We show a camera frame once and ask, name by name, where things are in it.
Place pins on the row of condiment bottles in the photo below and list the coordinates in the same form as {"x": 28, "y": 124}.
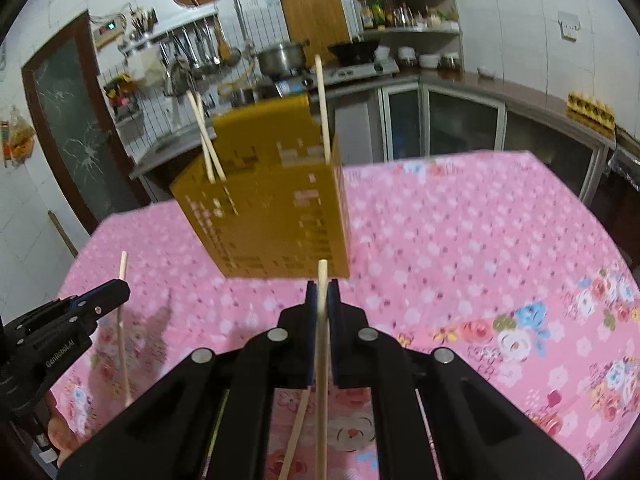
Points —
{"x": 400, "y": 14}

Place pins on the foil covered tray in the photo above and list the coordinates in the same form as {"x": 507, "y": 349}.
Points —
{"x": 625, "y": 165}

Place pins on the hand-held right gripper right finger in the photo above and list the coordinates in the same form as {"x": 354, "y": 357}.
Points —
{"x": 335, "y": 325}

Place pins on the steel wall rack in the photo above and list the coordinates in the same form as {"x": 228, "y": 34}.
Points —
{"x": 170, "y": 27}

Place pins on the row of hanging kitchen tools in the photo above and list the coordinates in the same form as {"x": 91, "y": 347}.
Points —
{"x": 200, "y": 50}

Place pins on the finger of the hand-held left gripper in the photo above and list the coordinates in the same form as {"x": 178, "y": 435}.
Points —
{"x": 107, "y": 290}
{"x": 100, "y": 312}

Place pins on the dark glass jar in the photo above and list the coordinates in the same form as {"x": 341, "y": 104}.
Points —
{"x": 449, "y": 61}

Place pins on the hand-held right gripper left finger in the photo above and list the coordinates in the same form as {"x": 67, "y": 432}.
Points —
{"x": 311, "y": 320}

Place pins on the wooden cutting board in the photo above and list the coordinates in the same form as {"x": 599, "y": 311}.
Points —
{"x": 315, "y": 15}

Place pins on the small white bowl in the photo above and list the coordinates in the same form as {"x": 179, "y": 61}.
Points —
{"x": 486, "y": 71}

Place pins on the steel corner shelf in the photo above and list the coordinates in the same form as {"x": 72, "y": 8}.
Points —
{"x": 405, "y": 32}

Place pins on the white wall switch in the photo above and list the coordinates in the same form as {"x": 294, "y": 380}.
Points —
{"x": 569, "y": 25}

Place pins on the yellow egg tray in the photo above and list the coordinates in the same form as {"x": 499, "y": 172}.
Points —
{"x": 590, "y": 109}

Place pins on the steel sink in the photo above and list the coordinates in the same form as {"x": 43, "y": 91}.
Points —
{"x": 170, "y": 145}

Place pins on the steel gas stove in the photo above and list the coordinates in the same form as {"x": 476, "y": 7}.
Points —
{"x": 360, "y": 74}

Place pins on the white electrical box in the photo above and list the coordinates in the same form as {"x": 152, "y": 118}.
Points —
{"x": 109, "y": 30}

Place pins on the steel cup with cutlery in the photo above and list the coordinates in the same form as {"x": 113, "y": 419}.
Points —
{"x": 142, "y": 22}

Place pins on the person's left hand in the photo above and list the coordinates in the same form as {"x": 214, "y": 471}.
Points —
{"x": 60, "y": 435}

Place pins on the steel pot with lid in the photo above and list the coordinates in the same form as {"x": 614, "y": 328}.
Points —
{"x": 277, "y": 60}

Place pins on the grey vertical wall pipe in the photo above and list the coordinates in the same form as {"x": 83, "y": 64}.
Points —
{"x": 237, "y": 0}

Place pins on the leaning wooden stick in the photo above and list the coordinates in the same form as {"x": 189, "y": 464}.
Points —
{"x": 62, "y": 235}

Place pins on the black wok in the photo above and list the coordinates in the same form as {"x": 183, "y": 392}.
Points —
{"x": 352, "y": 51}

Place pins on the brown door with glass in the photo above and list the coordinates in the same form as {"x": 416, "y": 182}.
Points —
{"x": 75, "y": 125}

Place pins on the yellow perforated utensil holder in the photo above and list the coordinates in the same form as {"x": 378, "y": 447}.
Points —
{"x": 265, "y": 200}

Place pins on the pink floral tablecloth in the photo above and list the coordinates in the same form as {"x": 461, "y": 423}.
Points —
{"x": 450, "y": 240}

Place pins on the kitchen counter with cabinets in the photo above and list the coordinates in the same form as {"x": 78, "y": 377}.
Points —
{"x": 500, "y": 95}

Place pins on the hanging bag of oranges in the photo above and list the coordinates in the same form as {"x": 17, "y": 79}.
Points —
{"x": 17, "y": 137}

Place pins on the wooden chopstick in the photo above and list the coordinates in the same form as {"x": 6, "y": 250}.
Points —
{"x": 322, "y": 110}
{"x": 322, "y": 271}
{"x": 125, "y": 350}
{"x": 212, "y": 145}
{"x": 295, "y": 435}
{"x": 202, "y": 140}

